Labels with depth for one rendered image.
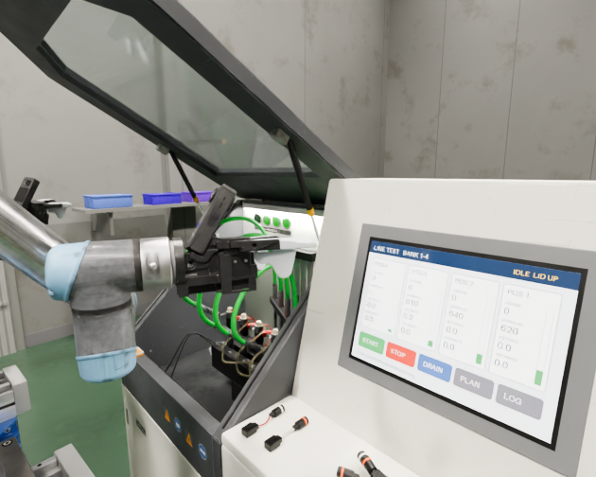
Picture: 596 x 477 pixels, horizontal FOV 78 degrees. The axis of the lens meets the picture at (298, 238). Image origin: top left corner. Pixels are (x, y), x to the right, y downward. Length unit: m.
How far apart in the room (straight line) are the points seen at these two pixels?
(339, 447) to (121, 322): 0.56
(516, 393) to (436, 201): 0.38
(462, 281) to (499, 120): 6.76
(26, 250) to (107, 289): 0.17
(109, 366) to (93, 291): 0.11
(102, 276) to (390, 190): 0.62
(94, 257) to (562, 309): 0.70
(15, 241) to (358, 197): 0.68
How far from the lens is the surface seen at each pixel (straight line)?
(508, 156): 7.38
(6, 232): 0.67
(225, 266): 0.54
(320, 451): 0.90
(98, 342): 0.57
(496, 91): 7.57
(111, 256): 0.54
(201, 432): 1.05
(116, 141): 4.26
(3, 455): 0.98
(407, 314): 0.82
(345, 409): 0.95
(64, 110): 4.14
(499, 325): 0.75
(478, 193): 0.79
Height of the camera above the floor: 1.57
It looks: 10 degrees down
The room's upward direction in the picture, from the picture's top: straight up
